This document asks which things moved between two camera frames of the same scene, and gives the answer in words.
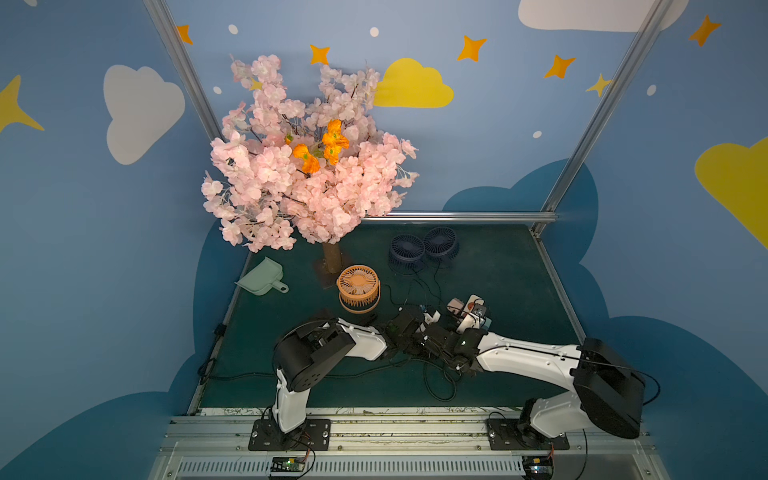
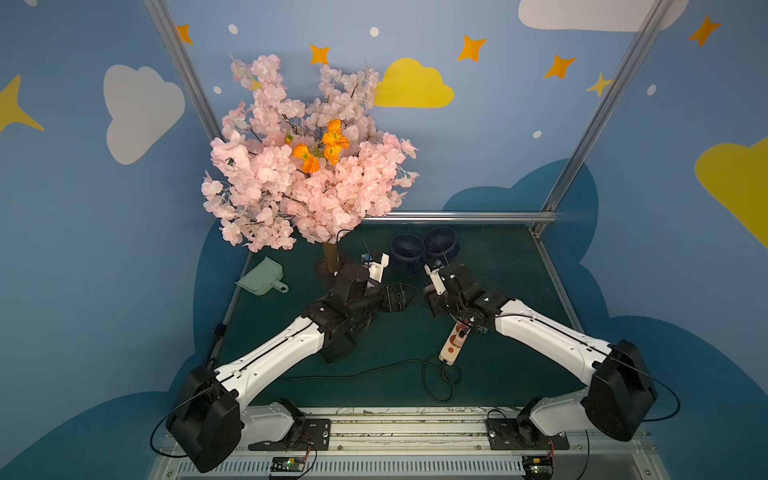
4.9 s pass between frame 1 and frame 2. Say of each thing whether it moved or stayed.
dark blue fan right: stayed
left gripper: moved
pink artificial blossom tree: stayed
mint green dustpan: stayed
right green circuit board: stayed
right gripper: moved
